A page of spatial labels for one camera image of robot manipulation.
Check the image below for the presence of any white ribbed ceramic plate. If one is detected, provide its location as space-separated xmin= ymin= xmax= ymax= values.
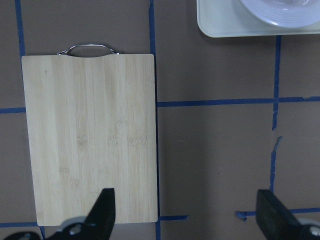
xmin=241 ymin=0 xmax=320 ymax=29

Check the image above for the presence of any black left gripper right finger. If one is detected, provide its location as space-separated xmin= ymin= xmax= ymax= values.
xmin=256 ymin=189 xmax=320 ymax=240

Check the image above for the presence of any bamboo cutting board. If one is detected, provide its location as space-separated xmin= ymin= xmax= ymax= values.
xmin=21 ymin=53 xmax=158 ymax=226

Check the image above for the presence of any cream bear plastic tray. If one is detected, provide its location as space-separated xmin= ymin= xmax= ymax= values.
xmin=196 ymin=0 xmax=320 ymax=38

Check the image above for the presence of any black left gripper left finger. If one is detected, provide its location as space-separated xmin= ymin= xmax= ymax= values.
xmin=48 ymin=188 xmax=116 ymax=240

